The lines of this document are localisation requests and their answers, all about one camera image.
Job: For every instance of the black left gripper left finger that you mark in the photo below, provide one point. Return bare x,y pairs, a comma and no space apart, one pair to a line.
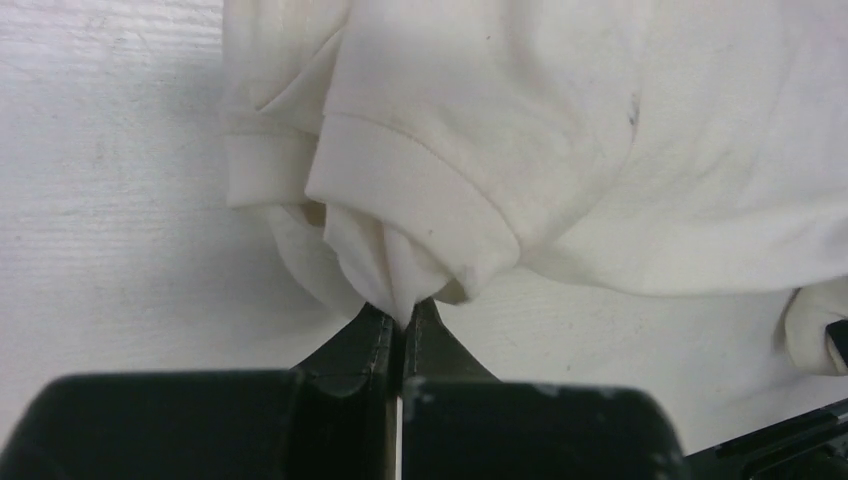
345,423

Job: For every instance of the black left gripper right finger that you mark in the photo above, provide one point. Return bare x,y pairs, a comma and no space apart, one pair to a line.
435,361

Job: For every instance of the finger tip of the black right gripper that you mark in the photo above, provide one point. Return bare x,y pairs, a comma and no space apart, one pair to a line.
836,343

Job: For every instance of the cream white t shirt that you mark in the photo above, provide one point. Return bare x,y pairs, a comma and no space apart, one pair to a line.
401,150

